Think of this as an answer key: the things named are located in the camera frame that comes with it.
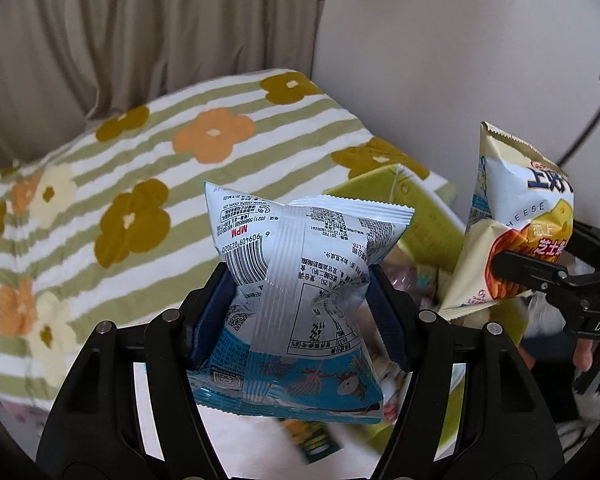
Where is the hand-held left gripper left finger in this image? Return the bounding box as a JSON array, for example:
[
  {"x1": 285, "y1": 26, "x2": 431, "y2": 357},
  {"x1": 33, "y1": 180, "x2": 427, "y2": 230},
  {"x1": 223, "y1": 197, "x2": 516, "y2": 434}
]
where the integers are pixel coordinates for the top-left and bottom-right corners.
[{"x1": 36, "y1": 262, "x2": 238, "y2": 480}]

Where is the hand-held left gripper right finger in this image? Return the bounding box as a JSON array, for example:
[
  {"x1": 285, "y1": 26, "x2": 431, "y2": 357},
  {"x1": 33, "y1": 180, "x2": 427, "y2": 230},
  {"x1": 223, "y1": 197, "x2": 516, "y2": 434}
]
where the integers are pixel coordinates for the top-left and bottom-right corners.
[{"x1": 367, "y1": 262, "x2": 566, "y2": 480}]

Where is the cream cheese chip packet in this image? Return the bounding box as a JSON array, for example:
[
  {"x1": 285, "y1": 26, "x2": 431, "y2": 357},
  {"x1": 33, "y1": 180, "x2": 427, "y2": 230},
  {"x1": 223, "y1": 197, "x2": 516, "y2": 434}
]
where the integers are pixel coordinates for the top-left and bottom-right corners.
[{"x1": 437, "y1": 121, "x2": 577, "y2": 322}]

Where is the blue white snack packet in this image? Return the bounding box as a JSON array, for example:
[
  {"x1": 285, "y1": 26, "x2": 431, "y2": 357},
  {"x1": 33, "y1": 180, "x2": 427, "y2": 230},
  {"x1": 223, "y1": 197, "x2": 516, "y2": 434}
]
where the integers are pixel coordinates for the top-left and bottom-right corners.
[{"x1": 187, "y1": 181, "x2": 415, "y2": 425}]

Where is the green cardboard box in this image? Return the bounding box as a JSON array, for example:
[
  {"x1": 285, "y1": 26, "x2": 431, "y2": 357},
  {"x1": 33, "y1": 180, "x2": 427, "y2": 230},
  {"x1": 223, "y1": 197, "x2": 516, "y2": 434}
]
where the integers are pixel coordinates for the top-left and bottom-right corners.
[{"x1": 325, "y1": 162, "x2": 528, "y2": 461}]

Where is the person's right hand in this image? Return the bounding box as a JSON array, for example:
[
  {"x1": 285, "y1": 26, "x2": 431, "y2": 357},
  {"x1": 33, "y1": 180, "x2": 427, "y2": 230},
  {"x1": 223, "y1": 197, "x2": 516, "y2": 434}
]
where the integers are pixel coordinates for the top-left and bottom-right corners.
[{"x1": 572, "y1": 339, "x2": 595, "y2": 372}]

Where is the black stand pole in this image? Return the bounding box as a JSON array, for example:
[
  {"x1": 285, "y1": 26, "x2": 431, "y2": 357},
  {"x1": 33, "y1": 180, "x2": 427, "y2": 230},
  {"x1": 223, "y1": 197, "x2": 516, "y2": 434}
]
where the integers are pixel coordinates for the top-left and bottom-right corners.
[{"x1": 560, "y1": 72, "x2": 600, "y2": 163}]

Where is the dark green snack packet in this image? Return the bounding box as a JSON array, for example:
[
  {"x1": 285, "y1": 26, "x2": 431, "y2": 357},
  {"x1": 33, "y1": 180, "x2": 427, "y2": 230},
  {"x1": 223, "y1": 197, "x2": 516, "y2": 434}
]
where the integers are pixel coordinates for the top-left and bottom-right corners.
[{"x1": 280, "y1": 417, "x2": 345, "y2": 465}]

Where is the striped floral blanket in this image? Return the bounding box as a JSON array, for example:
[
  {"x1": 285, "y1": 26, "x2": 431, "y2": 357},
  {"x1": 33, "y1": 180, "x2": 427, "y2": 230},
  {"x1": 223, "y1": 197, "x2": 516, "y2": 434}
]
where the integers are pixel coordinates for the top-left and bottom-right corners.
[{"x1": 0, "y1": 69, "x2": 456, "y2": 401}]

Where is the beige curtain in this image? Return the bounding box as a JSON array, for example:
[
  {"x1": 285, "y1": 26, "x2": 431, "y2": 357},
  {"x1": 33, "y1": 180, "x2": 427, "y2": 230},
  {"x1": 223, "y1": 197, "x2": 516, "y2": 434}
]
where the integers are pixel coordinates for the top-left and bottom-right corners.
[{"x1": 0, "y1": 0, "x2": 326, "y2": 181}]

